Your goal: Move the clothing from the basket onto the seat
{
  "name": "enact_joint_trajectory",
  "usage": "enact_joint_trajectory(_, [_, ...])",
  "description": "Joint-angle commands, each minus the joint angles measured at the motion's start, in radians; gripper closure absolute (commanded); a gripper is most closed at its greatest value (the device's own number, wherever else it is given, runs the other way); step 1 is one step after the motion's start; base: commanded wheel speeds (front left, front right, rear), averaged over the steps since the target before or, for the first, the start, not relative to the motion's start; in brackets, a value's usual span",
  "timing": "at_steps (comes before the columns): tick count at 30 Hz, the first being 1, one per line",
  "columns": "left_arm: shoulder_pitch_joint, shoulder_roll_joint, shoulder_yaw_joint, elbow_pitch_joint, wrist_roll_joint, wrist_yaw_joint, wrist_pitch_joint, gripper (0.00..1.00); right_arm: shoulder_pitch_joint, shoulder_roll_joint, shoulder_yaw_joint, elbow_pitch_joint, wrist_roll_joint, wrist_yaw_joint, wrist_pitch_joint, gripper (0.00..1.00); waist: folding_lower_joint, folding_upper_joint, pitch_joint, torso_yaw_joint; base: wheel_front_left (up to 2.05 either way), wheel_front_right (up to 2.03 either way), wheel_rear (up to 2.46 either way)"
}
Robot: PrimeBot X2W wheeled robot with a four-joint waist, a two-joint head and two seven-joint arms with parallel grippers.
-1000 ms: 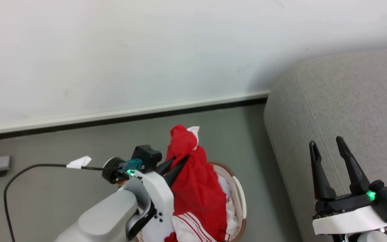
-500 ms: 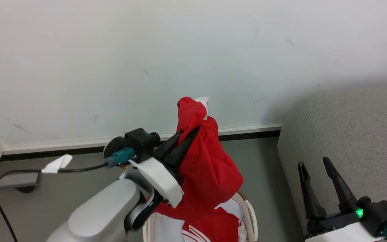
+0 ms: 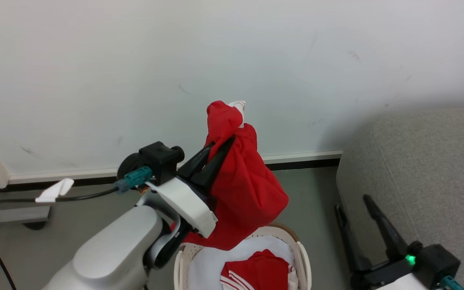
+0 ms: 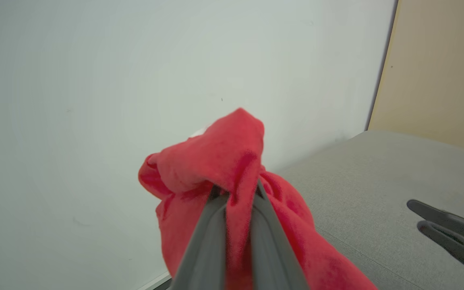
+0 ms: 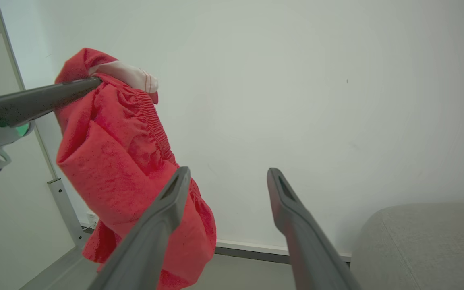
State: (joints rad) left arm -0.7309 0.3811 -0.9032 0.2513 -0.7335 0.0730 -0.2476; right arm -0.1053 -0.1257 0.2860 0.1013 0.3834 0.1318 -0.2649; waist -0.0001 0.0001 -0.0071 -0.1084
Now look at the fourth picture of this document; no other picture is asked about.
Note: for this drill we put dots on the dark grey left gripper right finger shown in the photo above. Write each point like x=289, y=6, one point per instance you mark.
x=270, y=253

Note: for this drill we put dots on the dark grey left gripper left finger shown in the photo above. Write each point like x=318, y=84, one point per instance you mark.
x=206, y=249

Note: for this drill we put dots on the red garment with white trim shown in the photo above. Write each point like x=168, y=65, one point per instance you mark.
x=216, y=157

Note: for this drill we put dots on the grey fabric sofa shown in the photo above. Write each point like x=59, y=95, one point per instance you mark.
x=377, y=181

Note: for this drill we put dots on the beige wooden panel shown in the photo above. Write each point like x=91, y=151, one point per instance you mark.
x=437, y=60

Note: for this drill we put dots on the white wall baseboard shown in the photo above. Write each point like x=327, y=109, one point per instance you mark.
x=155, y=282

